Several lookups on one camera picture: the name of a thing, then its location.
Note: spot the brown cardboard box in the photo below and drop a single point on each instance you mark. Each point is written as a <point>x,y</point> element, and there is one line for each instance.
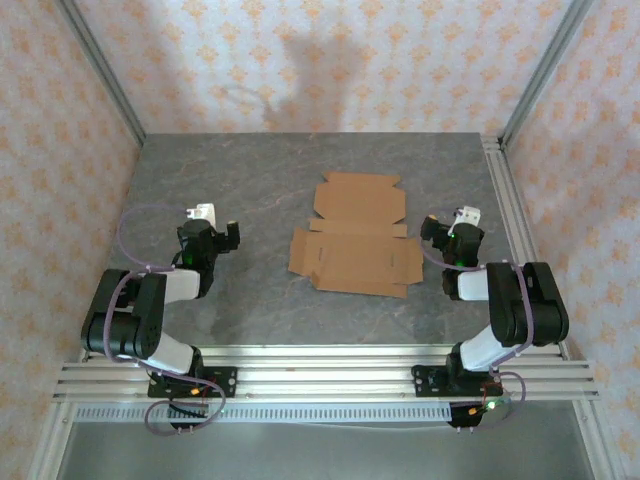
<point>350,250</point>

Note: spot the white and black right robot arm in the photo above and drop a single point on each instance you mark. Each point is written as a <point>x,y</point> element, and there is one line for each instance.
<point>472,285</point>

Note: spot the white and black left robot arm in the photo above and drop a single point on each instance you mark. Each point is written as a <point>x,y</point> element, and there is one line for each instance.
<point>180,285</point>

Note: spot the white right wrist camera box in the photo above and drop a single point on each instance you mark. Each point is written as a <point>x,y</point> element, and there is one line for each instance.
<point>470,215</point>

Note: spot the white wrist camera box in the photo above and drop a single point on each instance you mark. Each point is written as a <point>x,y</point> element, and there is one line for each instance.
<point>205,212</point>
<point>470,215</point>

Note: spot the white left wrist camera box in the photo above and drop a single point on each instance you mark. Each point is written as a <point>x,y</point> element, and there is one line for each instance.
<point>205,212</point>

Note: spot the aluminium side rail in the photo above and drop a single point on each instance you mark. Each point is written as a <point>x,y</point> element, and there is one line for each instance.
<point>507,200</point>

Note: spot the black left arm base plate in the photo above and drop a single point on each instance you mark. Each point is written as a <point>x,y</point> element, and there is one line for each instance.
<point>225,382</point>

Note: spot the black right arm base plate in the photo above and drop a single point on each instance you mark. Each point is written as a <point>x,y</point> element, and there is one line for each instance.
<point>425,382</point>

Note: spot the aluminium cross rail frame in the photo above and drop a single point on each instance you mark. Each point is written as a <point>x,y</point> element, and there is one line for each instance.
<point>325,375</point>

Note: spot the aluminium corner post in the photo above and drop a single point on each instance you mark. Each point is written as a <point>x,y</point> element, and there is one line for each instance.
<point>542,75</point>
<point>107,75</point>

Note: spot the aluminium frame leg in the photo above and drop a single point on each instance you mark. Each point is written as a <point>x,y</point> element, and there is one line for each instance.
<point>47,445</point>
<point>600,445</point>

